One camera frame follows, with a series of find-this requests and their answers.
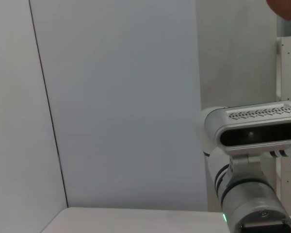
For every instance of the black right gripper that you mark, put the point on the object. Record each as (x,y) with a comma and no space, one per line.
(264,228)

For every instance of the person bare forearm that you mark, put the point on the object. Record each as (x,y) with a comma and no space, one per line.
(286,9)

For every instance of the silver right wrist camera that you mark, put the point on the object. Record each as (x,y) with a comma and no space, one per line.
(257,116)

